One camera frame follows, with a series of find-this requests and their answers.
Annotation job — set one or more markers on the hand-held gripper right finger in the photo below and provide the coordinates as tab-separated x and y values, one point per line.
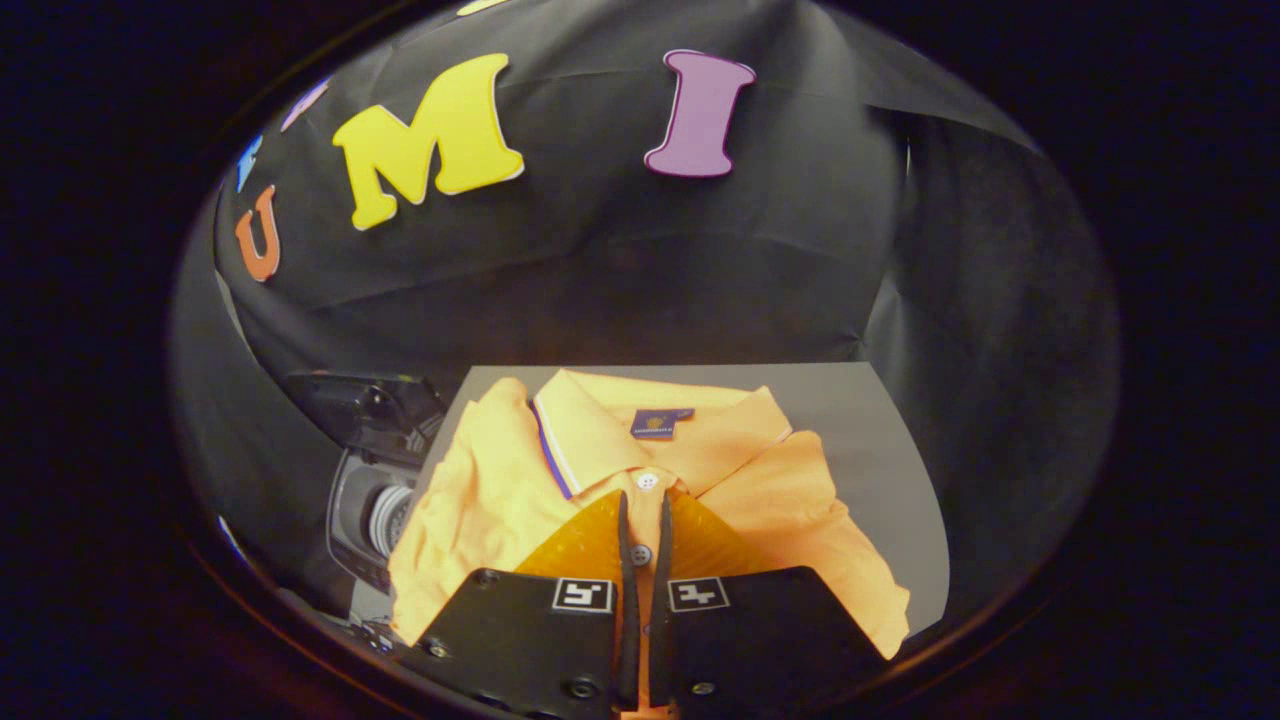
760	640

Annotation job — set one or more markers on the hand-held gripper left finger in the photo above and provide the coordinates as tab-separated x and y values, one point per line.
530	640

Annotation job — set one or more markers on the orange polo shirt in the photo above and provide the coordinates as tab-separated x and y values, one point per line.
480	500

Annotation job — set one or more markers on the dark washing machine lid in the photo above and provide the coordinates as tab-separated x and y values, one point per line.
370	405

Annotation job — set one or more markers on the grey cabinet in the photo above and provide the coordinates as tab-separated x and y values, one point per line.
880	480

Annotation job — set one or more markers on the black backdrop cloth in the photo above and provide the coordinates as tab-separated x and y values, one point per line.
700	270

